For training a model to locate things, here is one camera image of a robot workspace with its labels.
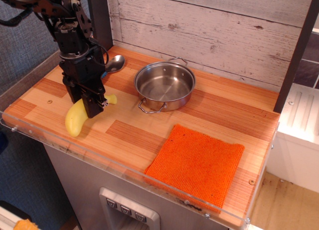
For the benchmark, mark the blue handled metal spoon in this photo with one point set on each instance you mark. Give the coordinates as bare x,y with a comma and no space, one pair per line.
114,65

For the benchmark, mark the clear acrylic table guard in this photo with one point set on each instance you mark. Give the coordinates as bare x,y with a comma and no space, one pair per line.
125,142

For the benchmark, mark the yellow plastic banana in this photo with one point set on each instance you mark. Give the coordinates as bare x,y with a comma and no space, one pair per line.
75,118

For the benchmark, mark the grey dispenser button panel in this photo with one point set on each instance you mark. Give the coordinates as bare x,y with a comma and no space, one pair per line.
122,213

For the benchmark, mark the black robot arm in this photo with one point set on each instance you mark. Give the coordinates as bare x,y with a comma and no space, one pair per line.
65,19

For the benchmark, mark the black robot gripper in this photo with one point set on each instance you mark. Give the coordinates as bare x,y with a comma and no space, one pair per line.
82,72

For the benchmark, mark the yellow object bottom corner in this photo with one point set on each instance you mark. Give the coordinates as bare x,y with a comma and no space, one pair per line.
25,225

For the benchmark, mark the orange knitted cloth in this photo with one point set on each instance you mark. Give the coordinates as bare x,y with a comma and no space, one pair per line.
195,167

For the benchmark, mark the stainless steel pot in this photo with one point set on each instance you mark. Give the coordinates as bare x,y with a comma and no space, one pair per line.
165,85

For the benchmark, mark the dark right shelf post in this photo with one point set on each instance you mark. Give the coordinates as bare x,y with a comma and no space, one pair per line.
297,55

